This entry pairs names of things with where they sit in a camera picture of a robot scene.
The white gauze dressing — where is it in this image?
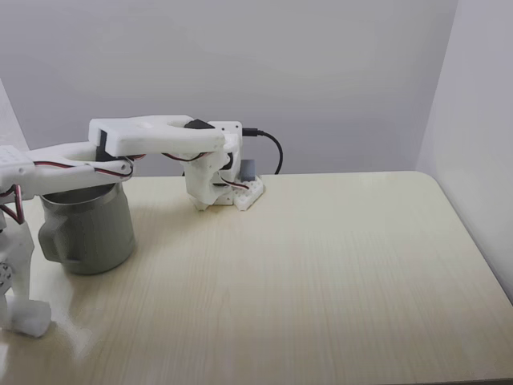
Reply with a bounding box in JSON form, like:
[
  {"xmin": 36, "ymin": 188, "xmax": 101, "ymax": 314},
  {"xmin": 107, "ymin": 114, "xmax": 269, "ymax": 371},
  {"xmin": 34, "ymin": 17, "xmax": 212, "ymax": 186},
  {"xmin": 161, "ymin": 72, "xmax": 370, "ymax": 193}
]
[{"xmin": 1, "ymin": 298, "xmax": 53, "ymax": 338}]

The grey-green steel mug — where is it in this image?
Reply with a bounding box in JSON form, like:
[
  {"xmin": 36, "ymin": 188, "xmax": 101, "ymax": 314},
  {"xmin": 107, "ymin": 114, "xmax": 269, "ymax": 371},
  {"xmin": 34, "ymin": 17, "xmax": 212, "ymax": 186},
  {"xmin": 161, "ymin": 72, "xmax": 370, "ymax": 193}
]
[{"xmin": 37, "ymin": 180, "xmax": 137, "ymax": 276}]

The red black wrist servo cable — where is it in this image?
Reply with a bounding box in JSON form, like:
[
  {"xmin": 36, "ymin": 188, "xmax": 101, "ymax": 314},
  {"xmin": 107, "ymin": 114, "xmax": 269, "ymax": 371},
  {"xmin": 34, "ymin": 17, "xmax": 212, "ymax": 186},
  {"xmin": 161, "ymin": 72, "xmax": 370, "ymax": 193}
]
[{"xmin": 0, "ymin": 185, "xmax": 26, "ymax": 225}]

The red black forearm servo cable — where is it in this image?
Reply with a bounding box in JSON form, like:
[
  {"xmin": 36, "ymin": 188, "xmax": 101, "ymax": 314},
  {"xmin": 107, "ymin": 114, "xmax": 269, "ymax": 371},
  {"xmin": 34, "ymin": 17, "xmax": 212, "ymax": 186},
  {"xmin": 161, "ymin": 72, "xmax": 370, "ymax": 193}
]
[{"xmin": 33, "ymin": 156, "xmax": 135, "ymax": 182}]

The red black base servo cable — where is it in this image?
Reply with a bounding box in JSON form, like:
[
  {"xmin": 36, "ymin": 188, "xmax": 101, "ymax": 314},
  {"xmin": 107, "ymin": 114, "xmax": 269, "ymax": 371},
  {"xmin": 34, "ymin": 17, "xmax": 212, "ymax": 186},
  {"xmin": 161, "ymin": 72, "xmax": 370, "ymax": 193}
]
[{"xmin": 215, "ymin": 180, "xmax": 252, "ymax": 193}]

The white perforated base bracket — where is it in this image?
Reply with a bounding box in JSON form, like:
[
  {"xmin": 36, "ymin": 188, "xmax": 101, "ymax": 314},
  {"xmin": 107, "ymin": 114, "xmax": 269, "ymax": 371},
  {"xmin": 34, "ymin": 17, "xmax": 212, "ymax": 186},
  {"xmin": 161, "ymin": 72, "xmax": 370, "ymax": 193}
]
[{"xmin": 233, "ymin": 175, "xmax": 266, "ymax": 212}]

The black usb power cable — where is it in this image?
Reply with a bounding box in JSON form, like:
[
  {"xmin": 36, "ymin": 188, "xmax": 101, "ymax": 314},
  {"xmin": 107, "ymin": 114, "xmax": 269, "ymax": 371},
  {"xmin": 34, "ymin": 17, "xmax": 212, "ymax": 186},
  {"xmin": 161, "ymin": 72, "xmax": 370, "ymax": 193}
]
[{"xmin": 242, "ymin": 127, "xmax": 284, "ymax": 176}]

